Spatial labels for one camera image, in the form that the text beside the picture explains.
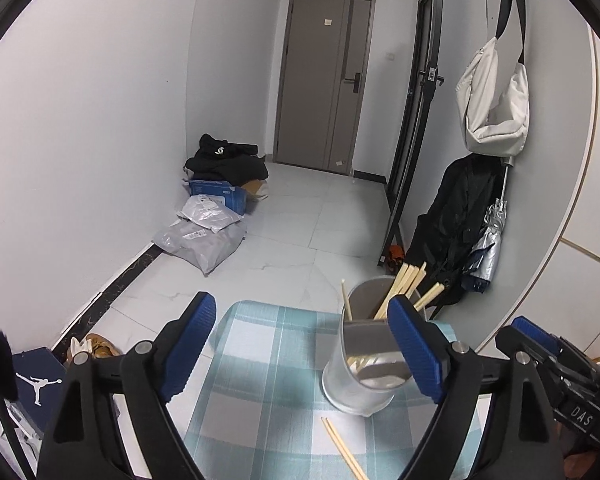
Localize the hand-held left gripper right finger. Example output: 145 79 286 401
386 295 566 480

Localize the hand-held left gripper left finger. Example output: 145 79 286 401
36 291 217 480

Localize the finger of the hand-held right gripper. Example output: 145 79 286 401
511 316 600 382
495 327 582 402

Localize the bundle of wooden chopsticks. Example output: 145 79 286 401
341 261 446 376

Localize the grey plastic utensil holder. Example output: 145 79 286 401
321 276 421 415

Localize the white shoulder bag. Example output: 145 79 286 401
455 0 531 156

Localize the teal plaid table mat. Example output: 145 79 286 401
185 300 486 480

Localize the brown slipper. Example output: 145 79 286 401
87 332 118 358

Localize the large grey mailing bag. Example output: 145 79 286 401
152 220 248 277

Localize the silver folded umbrella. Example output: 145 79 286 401
462 156 513 292

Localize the black hanging jacket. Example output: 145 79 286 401
409 154 506 306

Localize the white mailing bag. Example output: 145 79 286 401
176 195 245 233

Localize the dark blue shoebox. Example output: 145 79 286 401
10 347 66 433

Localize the blue cardboard box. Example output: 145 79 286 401
189 179 248 213

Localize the brown cardboard box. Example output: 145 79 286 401
242 177 271 201

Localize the pile of black clothes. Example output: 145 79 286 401
184 133 270 181

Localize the grey entrance door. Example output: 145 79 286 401
272 0 376 176

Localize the black door frame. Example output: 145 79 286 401
377 0 446 267

